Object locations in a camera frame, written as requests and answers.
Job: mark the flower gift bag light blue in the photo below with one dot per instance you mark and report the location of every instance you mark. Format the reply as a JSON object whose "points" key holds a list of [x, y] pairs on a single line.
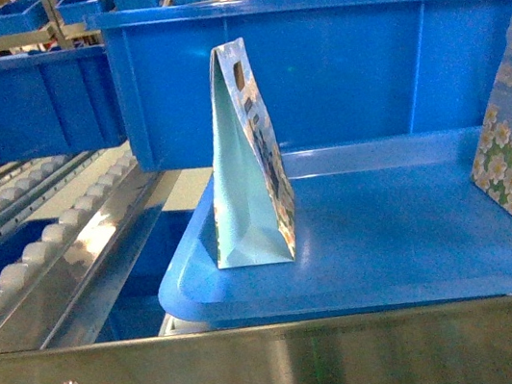
{"points": [[253, 197]]}

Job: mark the white roller conveyor track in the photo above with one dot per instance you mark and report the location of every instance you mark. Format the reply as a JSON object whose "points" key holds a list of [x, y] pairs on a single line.
{"points": [[17, 278]]}

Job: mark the blue plastic tray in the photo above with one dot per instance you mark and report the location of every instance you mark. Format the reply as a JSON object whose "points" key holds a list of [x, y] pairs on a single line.
{"points": [[379, 224]]}

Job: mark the large blue plastic bin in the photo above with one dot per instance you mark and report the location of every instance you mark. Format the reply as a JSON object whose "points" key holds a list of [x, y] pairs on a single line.
{"points": [[329, 71]]}

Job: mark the blue plastic bin left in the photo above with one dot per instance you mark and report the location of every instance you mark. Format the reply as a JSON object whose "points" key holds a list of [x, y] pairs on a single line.
{"points": [[56, 103]]}

